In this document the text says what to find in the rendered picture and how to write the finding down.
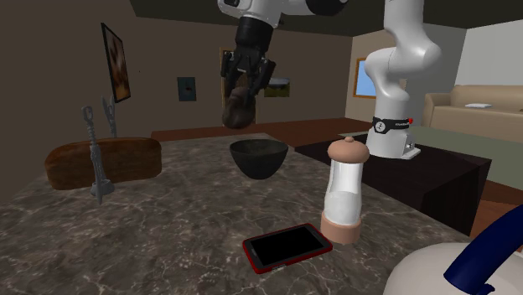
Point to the small blue-green wall picture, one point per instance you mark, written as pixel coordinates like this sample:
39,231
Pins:
186,89

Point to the beige sofa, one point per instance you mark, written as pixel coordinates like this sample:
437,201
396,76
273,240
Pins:
474,116

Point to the large dark-framed wall picture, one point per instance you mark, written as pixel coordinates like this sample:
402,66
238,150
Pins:
117,63

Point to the brown potato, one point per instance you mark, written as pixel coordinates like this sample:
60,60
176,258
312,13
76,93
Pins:
239,110

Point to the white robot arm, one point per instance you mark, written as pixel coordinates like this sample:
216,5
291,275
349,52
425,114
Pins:
398,53

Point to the brown bread loaf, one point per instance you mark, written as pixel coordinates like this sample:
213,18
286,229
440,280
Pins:
130,161

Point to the clear salt grinder, tan cap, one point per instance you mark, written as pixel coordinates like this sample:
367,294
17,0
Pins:
344,192

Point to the window with wooden frame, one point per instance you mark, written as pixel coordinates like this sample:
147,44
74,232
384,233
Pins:
362,81

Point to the landscape wall picture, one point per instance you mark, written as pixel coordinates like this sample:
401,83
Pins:
280,88

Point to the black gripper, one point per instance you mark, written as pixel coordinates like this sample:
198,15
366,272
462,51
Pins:
253,39

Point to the dark robot stand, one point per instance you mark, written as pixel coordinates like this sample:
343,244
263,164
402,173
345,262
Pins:
429,179

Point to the grey corkscrew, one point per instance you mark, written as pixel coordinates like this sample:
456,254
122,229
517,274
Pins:
96,159

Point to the dark bowl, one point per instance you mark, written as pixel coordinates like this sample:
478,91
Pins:
258,159

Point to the red phone, black screen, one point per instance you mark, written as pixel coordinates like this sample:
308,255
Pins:
286,246

